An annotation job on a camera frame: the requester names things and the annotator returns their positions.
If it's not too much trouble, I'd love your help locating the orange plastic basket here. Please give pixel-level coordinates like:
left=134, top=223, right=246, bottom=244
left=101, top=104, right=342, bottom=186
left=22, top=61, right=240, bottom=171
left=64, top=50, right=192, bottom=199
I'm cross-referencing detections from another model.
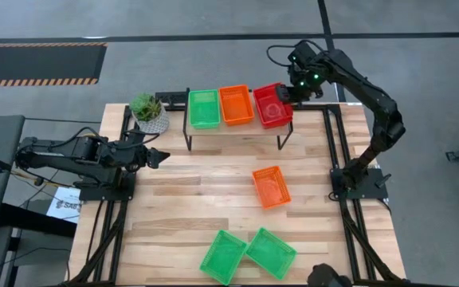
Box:
left=218, top=84, right=256, bottom=127
left=252, top=165, right=292, bottom=210

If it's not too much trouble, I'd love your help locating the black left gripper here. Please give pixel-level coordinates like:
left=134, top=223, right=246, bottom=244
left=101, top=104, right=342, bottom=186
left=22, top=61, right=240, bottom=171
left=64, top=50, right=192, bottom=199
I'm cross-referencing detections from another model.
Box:
left=128, top=143, right=171, bottom=172

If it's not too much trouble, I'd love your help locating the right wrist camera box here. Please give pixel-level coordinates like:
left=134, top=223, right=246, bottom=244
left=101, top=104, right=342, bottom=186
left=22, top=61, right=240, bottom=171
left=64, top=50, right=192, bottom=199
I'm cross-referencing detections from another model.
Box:
left=288, top=39, right=319, bottom=65

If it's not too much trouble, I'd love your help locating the black hazard-striped floor mat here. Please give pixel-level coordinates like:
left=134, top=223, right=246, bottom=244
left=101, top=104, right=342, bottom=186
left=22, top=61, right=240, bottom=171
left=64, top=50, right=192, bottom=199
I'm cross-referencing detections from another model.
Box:
left=0, top=41, right=108, bottom=88

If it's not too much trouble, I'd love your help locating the succulent in white patterned pot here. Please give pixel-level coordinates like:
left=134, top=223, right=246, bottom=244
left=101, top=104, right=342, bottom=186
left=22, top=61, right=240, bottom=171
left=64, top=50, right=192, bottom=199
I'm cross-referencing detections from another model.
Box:
left=128, top=92, right=171, bottom=135

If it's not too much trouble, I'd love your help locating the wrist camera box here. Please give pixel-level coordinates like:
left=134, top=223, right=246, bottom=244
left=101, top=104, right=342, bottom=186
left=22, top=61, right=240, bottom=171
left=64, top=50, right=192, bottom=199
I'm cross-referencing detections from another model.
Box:
left=127, top=129, right=151, bottom=147
left=288, top=39, right=319, bottom=65

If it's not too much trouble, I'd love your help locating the black perforated bracket plate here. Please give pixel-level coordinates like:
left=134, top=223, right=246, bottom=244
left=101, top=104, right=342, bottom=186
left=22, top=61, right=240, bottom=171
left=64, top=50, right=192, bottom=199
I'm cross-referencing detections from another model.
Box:
left=155, top=90, right=190, bottom=112

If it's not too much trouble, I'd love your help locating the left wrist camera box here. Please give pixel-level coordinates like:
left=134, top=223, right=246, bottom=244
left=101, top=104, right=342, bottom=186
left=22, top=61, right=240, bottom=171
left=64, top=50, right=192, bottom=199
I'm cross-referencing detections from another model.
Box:
left=127, top=129, right=151, bottom=147

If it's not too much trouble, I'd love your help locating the white printed paper sheet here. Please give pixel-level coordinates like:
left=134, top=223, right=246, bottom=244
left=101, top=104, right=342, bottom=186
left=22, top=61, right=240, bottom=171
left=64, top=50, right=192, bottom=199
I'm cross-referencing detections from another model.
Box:
left=45, top=186, right=82, bottom=224

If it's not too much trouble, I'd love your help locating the wooden shelf with black legs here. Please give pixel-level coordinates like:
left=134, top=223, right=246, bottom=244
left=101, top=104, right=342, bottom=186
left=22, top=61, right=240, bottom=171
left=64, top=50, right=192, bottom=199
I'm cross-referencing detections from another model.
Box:
left=182, top=87, right=294, bottom=151

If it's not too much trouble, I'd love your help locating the green plastic basket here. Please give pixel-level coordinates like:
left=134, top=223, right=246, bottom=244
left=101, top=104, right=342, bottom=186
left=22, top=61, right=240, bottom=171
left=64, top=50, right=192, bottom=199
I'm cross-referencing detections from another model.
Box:
left=199, top=230, right=249, bottom=286
left=188, top=88, right=222, bottom=130
left=245, top=226, right=297, bottom=281

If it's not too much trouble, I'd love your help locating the black table-level camera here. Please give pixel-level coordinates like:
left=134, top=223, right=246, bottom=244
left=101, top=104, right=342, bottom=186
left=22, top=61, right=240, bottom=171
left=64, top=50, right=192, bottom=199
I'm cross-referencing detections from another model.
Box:
left=307, top=262, right=353, bottom=287

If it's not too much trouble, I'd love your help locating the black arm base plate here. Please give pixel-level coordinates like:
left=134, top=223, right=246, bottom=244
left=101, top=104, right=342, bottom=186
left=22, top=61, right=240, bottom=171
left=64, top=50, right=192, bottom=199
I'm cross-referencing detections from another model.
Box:
left=78, top=171, right=137, bottom=202
left=330, top=167, right=389, bottom=200

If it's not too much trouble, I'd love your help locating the red plastic basket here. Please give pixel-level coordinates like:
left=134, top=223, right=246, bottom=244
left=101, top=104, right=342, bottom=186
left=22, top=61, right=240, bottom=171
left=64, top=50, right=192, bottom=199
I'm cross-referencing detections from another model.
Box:
left=252, top=82, right=295, bottom=130

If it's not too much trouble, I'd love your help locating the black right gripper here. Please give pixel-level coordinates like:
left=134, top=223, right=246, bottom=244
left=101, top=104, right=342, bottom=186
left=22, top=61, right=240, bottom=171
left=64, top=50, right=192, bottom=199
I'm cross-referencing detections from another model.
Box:
left=275, top=59, right=325, bottom=104

